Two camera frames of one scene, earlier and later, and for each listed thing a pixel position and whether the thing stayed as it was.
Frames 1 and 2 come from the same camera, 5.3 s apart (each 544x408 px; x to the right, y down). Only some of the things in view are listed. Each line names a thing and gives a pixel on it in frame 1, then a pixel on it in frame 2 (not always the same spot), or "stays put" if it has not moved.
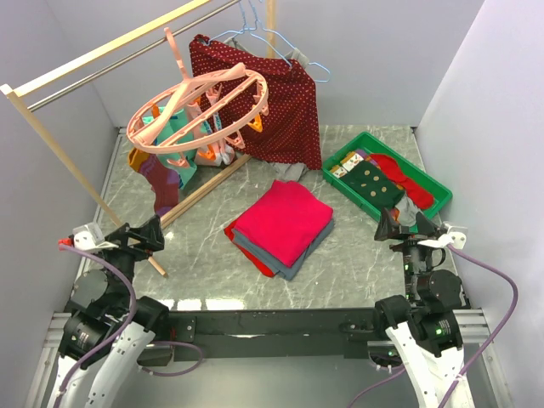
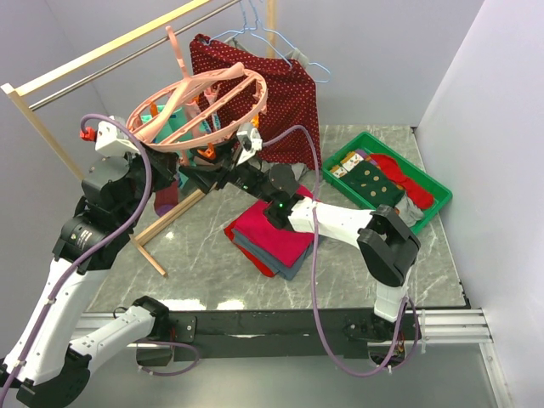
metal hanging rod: [39, 103] stays put
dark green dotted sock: [370, 183] stays put
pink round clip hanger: [191, 117] stays put
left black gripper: [149, 233] to [166, 164]
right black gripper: [388, 227] to [220, 173]
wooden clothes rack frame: [18, 87] stays put
